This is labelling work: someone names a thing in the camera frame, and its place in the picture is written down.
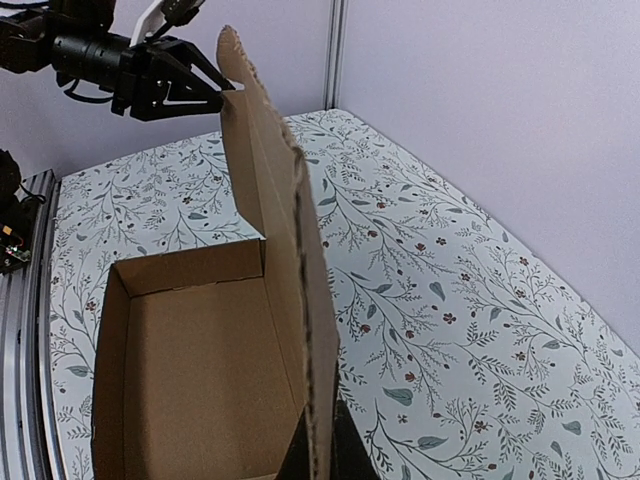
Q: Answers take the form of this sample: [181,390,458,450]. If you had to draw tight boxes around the floral patterned table mat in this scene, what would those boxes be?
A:
[50,110,639,479]

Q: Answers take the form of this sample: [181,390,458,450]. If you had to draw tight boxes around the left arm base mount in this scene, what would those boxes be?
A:
[1,150,46,275]

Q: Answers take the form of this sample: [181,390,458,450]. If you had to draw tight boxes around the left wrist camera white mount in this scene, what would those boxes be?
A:
[129,0,206,49]

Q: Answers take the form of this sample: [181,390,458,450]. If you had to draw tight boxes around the brown cardboard box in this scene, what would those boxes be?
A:
[91,27,339,479]

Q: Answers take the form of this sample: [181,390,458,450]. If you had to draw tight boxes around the left aluminium corner post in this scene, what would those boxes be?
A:
[323,0,349,110]

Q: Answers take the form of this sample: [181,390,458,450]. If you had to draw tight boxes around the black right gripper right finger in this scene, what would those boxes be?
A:
[332,400,376,480]

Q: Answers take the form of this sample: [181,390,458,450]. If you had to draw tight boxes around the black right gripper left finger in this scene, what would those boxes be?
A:
[275,414,311,480]

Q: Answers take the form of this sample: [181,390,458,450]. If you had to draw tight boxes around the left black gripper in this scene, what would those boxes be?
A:
[47,1,235,121]

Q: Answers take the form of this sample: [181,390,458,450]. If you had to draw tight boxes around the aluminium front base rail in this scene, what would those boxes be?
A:
[1,170,63,479]

